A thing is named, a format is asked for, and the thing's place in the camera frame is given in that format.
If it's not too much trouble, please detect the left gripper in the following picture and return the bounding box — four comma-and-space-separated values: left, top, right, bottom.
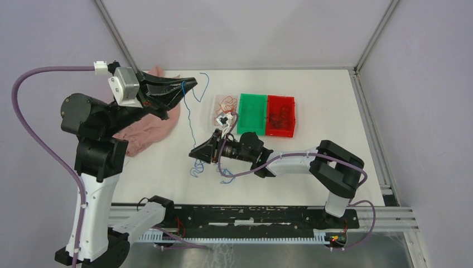
104, 67, 199, 134

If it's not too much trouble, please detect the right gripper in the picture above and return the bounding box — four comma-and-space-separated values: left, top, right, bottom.
189, 129, 254, 165

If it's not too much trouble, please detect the cable bundle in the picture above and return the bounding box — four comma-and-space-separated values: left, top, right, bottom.
180, 72, 237, 185

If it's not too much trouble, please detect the orange cable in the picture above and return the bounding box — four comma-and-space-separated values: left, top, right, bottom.
213, 95, 239, 118

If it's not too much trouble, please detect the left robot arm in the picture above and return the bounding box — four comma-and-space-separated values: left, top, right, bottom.
55, 67, 197, 267

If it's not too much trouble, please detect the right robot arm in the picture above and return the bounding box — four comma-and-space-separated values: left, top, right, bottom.
189, 129, 368, 228

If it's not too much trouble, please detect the pink cloth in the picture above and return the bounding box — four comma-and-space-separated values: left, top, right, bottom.
110, 65, 182, 159

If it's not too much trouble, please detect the clear plastic bin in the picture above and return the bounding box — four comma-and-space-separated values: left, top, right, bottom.
209, 93, 240, 131

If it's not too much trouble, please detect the green plastic bin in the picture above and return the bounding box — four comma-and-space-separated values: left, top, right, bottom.
237, 93, 268, 136

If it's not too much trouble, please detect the red plastic bin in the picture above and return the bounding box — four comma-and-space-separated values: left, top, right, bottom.
265, 95, 296, 138

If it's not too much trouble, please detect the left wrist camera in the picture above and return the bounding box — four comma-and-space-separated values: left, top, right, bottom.
108, 67, 143, 108

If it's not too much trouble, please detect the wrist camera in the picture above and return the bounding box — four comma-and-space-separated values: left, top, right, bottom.
215, 112, 234, 130
108, 67, 143, 108

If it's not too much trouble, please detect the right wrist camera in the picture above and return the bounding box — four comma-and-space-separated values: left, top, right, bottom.
215, 112, 234, 130

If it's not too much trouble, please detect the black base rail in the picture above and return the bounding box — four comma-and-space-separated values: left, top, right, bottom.
158, 205, 360, 238

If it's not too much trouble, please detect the white cable duct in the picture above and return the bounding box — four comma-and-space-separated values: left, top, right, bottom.
140, 229, 348, 245

